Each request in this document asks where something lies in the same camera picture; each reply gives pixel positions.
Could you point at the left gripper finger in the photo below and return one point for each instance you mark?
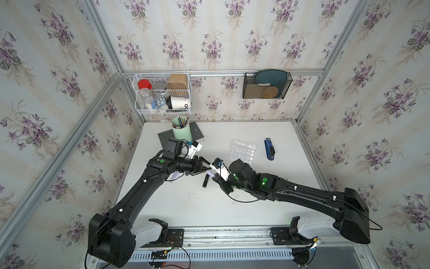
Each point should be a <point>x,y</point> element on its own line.
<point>205,169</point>
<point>203,161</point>

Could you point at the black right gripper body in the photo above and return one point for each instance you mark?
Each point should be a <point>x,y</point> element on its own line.
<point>230,183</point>

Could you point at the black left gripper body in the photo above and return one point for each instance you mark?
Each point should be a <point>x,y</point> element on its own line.
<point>196,161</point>

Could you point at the purple lipstick tube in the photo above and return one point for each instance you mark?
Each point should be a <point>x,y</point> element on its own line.
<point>212,174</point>
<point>175,176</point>

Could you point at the black lipstick silver band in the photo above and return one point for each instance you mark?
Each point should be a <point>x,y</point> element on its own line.
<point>205,181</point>

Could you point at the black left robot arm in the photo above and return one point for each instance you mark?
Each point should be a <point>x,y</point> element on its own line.
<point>110,236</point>

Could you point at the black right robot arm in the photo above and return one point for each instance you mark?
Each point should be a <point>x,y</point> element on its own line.
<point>347,208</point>

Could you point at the green pen cup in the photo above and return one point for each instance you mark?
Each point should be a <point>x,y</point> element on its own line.
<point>181,128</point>

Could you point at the blue black stapler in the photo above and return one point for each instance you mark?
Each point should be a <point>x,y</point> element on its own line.
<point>269,149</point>

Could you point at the white black cylinder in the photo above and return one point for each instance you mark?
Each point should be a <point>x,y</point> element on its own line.
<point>178,103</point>

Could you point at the clear plastic bottle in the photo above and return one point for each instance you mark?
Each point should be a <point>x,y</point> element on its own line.
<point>148,100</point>

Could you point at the red lid jar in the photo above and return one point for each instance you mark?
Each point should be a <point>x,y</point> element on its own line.
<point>144,84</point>

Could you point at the round cork coaster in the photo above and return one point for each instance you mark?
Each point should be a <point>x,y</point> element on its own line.
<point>270,92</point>

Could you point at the teal plate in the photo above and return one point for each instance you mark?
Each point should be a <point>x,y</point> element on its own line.
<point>273,77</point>

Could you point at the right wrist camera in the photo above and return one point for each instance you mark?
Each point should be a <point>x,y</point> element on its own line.
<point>220,167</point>

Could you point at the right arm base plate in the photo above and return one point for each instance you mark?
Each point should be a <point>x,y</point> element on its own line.
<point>283,236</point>

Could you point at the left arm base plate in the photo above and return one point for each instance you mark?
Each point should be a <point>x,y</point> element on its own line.
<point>170,238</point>

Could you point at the white wire basket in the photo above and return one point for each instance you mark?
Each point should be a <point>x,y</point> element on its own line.
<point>160,93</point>

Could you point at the black mesh wall holder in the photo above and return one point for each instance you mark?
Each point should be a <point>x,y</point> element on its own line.
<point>253,91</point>

